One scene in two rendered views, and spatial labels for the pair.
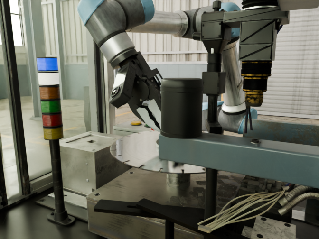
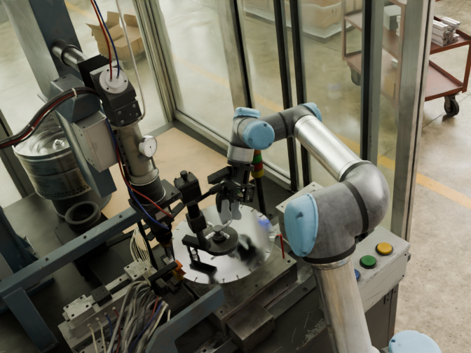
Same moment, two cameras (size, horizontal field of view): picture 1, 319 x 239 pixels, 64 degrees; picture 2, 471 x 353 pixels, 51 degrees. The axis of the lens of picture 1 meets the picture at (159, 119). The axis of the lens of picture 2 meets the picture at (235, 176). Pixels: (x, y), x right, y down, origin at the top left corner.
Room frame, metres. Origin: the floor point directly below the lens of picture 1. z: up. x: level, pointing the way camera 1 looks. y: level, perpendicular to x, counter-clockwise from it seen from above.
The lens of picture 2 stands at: (1.21, -0.93, 2.03)
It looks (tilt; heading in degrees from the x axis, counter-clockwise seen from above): 38 degrees down; 120
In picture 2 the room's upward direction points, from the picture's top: 10 degrees counter-clockwise
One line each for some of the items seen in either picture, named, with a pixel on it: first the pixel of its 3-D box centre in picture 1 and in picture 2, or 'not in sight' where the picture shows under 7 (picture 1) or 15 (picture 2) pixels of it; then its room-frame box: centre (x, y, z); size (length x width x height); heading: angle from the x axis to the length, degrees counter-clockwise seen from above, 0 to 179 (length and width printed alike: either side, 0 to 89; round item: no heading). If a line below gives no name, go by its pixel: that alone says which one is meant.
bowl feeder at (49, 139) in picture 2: not in sight; (69, 169); (-0.16, 0.15, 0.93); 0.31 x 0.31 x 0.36
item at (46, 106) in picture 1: (51, 105); (254, 155); (0.60, 0.26, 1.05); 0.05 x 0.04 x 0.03; 152
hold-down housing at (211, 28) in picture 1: (215, 50); (190, 201); (0.59, -0.12, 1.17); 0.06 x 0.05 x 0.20; 53
